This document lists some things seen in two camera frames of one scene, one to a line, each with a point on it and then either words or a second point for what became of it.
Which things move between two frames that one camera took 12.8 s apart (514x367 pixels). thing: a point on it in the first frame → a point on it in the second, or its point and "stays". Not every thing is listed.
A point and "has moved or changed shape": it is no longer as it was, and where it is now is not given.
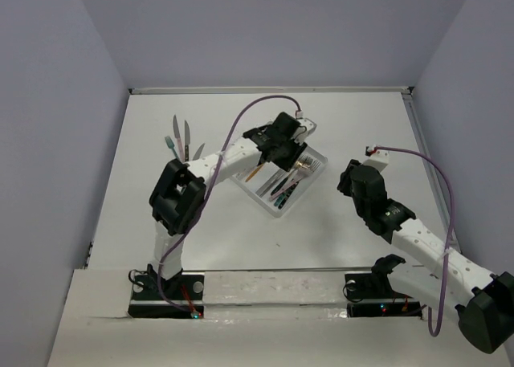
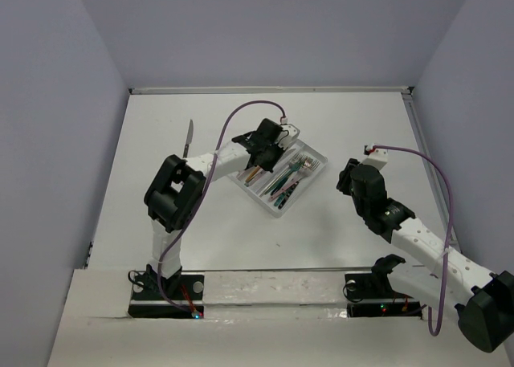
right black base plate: (370, 295) stays
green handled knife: (187, 140) has moved or changed shape
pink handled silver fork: (299, 174) stays
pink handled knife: (177, 137) → (259, 169)
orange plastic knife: (253, 173) stays
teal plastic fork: (170, 144) → (294, 167)
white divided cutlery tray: (271, 188) stays
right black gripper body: (345, 186) stays
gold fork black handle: (279, 188) → (307, 163)
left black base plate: (156, 296) stays
